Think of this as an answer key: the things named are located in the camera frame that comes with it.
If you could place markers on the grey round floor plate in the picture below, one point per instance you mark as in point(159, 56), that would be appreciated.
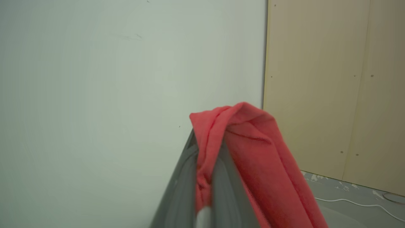
point(395, 198)

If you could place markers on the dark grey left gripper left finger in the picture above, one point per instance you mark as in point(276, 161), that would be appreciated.
point(182, 190)

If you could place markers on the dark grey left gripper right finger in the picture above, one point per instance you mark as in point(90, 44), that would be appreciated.
point(226, 196)

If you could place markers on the red Bulls 23 jersey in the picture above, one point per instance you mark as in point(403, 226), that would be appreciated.
point(262, 164)

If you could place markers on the beige wooden panel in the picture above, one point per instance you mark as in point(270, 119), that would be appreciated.
point(383, 95)
point(316, 79)

